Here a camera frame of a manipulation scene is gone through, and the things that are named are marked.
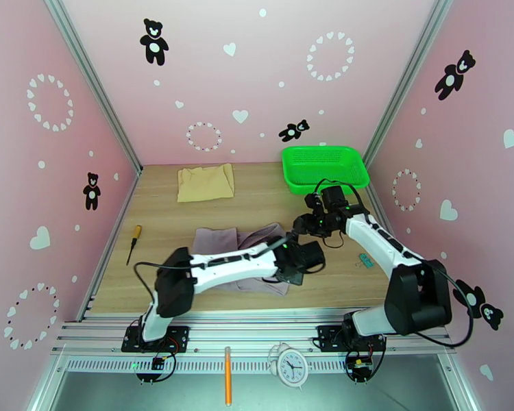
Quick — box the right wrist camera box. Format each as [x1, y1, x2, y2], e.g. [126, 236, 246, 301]
[320, 186, 349, 211]

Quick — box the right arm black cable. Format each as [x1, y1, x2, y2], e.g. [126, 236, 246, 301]
[313, 178, 475, 348]

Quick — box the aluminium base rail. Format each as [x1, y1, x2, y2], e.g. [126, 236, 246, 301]
[51, 319, 457, 356]

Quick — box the perforated metal cable tray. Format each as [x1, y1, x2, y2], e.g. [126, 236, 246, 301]
[62, 356, 444, 375]

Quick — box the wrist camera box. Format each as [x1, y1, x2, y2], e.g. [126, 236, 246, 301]
[300, 240, 328, 271]
[320, 186, 349, 211]

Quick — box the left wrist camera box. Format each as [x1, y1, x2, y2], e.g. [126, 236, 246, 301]
[300, 240, 328, 271]

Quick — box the circuit board yellow connector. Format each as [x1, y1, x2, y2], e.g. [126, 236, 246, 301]
[345, 356, 376, 381]

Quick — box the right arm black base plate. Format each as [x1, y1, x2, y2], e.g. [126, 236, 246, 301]
[316, 325, 387, 353]

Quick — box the orange marker pen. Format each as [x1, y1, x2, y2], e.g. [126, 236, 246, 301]
[223, 346, 232, 408]

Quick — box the yellow handled screwdriver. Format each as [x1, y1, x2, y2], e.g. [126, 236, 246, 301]
[126, 225, 143, 266]

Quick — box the green plastic basket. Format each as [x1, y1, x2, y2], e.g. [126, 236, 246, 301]
[281, 146, 371, 195]

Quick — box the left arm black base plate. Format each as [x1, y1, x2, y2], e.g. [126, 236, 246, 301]
[121, 325, 191, 353]

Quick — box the lilac ribbed garment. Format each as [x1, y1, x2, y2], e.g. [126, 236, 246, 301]
[193, 222, 290, 297]

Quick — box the aluminium corner post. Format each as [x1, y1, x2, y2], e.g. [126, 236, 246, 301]
[40, 0, 145, 173]
[361, 0, 459, 166]

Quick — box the tan garment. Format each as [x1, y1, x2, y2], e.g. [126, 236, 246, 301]
[176, 163, 236, 203]

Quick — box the white twin-bell alarm clock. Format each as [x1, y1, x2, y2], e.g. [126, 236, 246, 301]
[268, 342, 309, 387]

